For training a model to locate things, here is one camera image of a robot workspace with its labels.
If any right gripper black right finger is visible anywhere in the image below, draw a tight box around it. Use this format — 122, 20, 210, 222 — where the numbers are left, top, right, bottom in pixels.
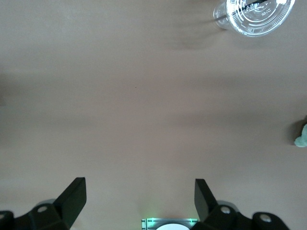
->
191, 179, 291, 230

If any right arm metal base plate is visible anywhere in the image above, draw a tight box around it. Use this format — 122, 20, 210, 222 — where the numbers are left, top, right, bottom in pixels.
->
141, 217, 199, 230

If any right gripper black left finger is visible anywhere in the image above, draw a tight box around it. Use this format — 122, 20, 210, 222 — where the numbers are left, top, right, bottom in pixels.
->
0, 177, 87, 230

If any grey-green totoro plush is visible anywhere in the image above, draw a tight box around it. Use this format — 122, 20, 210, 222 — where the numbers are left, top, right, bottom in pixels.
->
294, 123, 307, 147

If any clear plastic cup with lid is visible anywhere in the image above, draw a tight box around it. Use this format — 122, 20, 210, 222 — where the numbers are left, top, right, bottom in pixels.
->
213, 0, 296, 37

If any brown table cover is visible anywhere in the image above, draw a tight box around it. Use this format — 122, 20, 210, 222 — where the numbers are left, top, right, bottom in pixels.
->
0, 0, 307, 230

